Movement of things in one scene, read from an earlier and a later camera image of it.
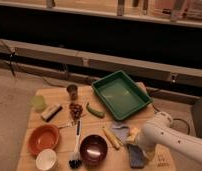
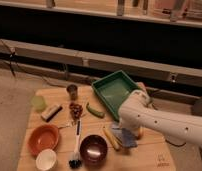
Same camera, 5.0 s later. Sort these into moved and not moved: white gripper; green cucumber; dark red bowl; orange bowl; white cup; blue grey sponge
Moved: white gripper; blue grey sponge
Not moved: white cup; orange bowl; green cucumber; dark red bowl
